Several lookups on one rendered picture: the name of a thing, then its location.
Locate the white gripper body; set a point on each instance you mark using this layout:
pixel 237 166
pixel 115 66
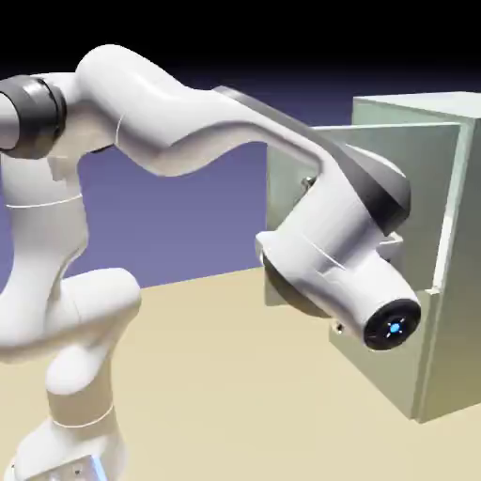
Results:
pixel 391 243

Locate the pale green cabinet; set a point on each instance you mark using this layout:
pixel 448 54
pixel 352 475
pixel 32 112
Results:
pixel 458 263

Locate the pale green short cabinet door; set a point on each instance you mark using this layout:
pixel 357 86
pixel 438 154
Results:
pixel 394 375

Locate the pale green tall cabinet door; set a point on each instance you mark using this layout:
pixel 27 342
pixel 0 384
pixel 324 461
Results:
pixel 421 158

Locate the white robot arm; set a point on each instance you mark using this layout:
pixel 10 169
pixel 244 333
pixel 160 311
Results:
pixel 158 112

